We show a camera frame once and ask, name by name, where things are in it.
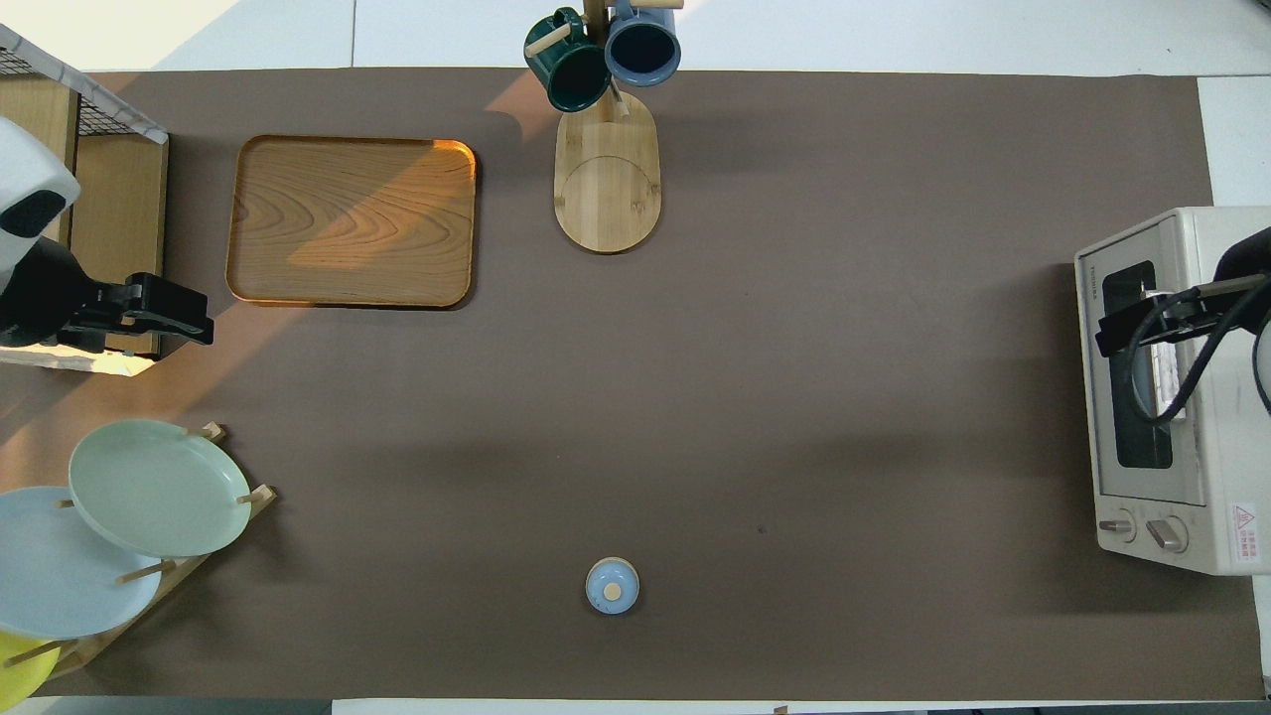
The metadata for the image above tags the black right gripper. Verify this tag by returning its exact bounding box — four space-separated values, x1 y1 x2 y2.
1095 226 1271 357

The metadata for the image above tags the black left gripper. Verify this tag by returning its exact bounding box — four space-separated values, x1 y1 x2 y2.
0 238 214 354

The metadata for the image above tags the beige toaster oven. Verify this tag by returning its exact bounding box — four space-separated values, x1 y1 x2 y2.
1074 207 1271 577

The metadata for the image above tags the pale green plate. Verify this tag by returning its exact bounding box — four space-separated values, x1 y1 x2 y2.
70 419 252 559

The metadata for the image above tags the wooden plate rack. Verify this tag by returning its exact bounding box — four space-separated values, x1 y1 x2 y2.
40 422 277 681

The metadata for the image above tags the rectangular wooden tray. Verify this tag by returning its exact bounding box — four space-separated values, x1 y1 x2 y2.
226 135 479 310

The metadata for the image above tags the large light blue plate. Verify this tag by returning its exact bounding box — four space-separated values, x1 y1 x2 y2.
0 486 165 640

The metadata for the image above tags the brown table mat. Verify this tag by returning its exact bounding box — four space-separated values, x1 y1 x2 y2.
0 68 1264 701

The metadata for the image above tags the yellow plate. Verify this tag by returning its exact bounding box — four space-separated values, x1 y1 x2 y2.
0 631 61 702

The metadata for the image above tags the wooden mug tree stand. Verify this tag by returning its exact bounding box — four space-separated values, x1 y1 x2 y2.
524 0 686 254

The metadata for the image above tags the dark green mug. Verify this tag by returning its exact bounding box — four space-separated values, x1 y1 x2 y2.
524 8 613 112

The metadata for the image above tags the small blue lidded jar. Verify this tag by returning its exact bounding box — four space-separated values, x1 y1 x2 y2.
585 557 641 616

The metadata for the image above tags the blue grey mug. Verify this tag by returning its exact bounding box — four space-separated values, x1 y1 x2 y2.
604 0 683 87

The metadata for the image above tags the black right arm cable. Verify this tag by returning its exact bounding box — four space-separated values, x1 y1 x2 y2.
1124 283 1271 426

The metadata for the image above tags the wooden shelf with wire mesh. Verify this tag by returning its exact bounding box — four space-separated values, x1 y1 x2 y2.
0 25 170 376

